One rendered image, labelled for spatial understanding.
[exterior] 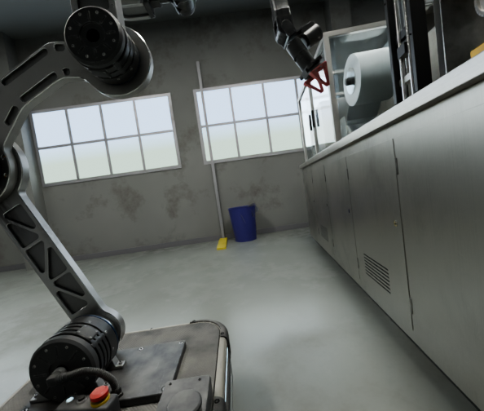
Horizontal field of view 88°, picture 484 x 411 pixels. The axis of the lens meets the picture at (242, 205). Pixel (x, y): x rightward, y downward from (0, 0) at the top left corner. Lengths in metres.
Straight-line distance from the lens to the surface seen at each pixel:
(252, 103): 4.12
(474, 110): 0.73
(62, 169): 4.68
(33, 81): 0.99
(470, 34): 1.36
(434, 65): 1.95
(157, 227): 4.12
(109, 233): 4.40
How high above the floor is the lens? 0.71
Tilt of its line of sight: 3 degrees down
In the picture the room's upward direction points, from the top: 8 degrees counter-clockwise
